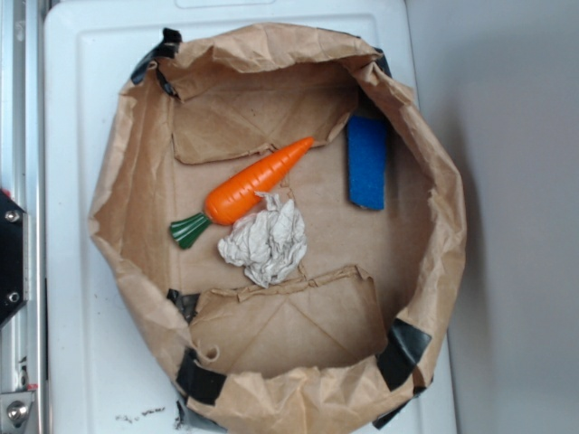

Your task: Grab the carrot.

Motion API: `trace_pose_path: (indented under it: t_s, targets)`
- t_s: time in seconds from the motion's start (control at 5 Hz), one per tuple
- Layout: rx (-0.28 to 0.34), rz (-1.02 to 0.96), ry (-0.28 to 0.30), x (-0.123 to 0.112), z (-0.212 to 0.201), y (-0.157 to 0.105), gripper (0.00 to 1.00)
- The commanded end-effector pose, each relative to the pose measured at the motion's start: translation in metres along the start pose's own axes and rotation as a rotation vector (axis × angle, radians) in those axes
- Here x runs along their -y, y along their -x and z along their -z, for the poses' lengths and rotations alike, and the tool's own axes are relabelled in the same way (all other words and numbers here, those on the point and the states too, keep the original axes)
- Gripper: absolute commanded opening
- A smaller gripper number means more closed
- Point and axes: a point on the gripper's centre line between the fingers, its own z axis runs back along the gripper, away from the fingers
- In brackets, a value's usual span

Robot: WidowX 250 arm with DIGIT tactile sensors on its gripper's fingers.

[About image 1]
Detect orange toy carrot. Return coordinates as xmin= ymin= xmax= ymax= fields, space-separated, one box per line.
xmin=169 ymin=137 xmax=314 ymax=250

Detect brown paper bag tray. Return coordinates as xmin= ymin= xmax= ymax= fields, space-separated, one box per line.
xmin=89 ymin=23 xmax=467 ymax=433

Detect crumpled white paper ball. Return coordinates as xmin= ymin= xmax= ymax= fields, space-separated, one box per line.
xmin=217 ymin=193 xmax=308 ymax=288

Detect blue sponge block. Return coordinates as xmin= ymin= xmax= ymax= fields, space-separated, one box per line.
xmin=346 ymin=116 xmax=387 ymax=211

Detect white plastic tray lid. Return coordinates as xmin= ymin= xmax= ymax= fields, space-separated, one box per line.
xmin=44 ymin=1 xmax=458 ymax=433

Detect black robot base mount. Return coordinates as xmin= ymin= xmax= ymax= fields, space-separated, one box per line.
xmin=0 ymin=190 xmax=27 ymax=327

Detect aluminium frame rail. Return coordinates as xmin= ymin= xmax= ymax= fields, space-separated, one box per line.
xmin=1 ymin=1 xmax=50 ymax=433

